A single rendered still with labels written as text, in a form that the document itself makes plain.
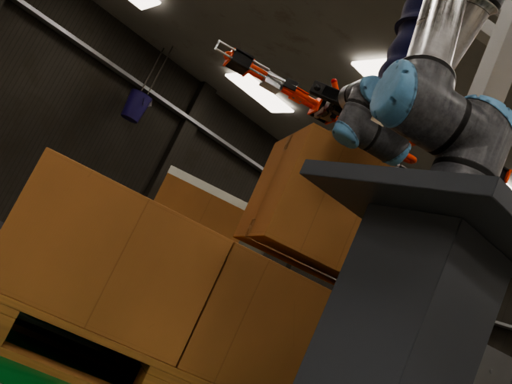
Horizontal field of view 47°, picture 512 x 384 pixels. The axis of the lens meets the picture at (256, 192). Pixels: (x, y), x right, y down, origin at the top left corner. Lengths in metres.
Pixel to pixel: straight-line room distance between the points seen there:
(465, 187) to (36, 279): 1.12
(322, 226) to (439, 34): 0.70
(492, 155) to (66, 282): 1.13
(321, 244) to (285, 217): 0.15
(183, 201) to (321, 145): 1.97
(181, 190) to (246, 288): 2.03
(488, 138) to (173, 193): 2.61
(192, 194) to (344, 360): 2.61
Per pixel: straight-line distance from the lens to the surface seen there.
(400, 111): 1.36
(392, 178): 1.22
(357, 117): 1.79
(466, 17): 1.87
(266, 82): 2.05
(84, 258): 1.70
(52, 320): 1.71
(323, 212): 1.89
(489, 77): 3.87
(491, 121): 1.45
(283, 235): 1.84
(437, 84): 1.40
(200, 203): 3.77
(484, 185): 1.10
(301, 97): 2.08
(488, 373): 2.08
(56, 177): 1.70
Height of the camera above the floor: 0.35
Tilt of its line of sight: 11 degrees up
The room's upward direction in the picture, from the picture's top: 25 degrees clockwise
